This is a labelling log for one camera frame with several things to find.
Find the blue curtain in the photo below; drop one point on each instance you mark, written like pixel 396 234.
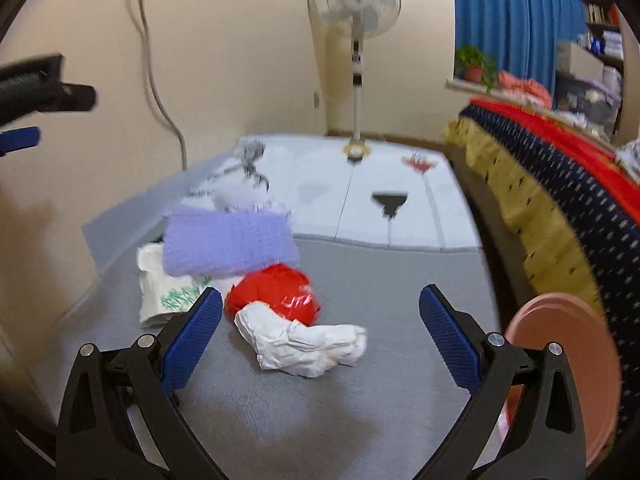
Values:
pixel 515 20

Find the clear plastic storage bin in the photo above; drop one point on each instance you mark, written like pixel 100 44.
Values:
pixel 590 105

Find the grey white crumpled cloth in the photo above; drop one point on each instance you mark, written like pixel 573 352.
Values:
pixel 629 160

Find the bookshelf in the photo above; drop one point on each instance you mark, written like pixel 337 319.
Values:
pixel 602 15

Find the potted green plant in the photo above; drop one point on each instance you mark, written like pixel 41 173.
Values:
pixel 472 60

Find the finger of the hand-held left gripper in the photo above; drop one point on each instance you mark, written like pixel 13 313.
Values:
pixel 60 95
pixel 20 140

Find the pink folded cloth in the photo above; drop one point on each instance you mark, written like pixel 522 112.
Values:
pixel 525 87

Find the pink plastic basin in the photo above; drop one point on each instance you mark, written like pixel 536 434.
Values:
pixel 595 385

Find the white standing fan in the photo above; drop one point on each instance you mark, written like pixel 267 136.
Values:
pixel 356 60

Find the grey cardboard box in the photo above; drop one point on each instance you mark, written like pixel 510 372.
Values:
pixel 580 57

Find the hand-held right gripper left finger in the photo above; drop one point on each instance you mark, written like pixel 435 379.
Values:
pixel 192 340

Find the purple knitted cloth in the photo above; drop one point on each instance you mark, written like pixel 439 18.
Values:
pixel 230 240

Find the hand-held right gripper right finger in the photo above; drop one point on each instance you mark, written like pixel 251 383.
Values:
pixel 450 340

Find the navy yellow starred bed cover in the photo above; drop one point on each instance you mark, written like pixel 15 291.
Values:
pixel 575 195

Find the red plastic bag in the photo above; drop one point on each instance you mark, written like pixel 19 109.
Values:
pixel 270 285

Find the white green-print plastic bag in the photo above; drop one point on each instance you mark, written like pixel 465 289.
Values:
pixel 155 285

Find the red blanket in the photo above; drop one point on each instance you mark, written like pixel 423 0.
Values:
pixel 550 135

